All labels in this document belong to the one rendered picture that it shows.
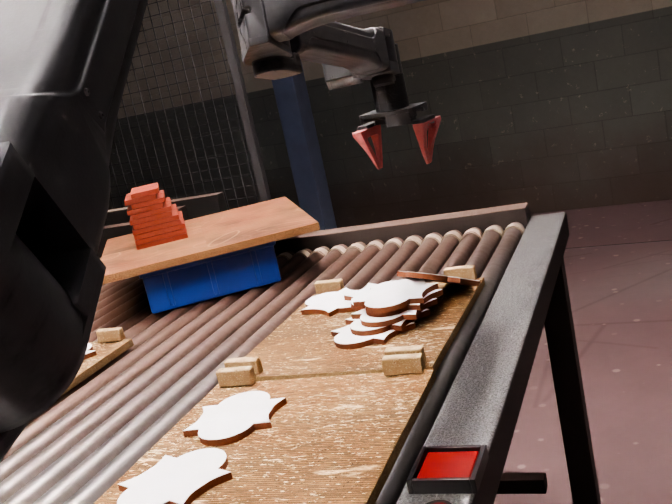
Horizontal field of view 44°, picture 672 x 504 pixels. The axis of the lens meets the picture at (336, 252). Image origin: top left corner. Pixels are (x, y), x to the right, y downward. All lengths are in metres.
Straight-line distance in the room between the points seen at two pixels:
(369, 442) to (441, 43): 5.33
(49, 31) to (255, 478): 0.75
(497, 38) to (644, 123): 1.15
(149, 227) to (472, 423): 1.17
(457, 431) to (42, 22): 0.82
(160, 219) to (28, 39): 1.73
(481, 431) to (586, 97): 5.06
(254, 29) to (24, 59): 0.60
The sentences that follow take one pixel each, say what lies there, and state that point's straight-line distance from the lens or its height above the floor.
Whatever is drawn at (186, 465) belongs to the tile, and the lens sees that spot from 1.07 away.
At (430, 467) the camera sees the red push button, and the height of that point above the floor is 0.93.
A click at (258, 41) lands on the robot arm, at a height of 1.42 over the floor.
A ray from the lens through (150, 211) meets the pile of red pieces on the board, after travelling 2.05.
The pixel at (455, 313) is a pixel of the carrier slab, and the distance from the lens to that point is 1.40.
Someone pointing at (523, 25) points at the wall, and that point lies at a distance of 6.05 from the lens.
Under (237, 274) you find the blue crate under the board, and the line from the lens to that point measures 1.89.
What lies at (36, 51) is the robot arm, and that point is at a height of 1.41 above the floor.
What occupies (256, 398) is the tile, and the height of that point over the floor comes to 0.95.
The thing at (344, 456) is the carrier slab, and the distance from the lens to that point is 1.01.
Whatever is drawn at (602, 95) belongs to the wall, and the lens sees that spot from 5.99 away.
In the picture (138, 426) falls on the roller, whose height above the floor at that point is 0.91.
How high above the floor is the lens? 1.38
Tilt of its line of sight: 13 degrees down
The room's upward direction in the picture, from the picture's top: 12 degrees counter-clockwise
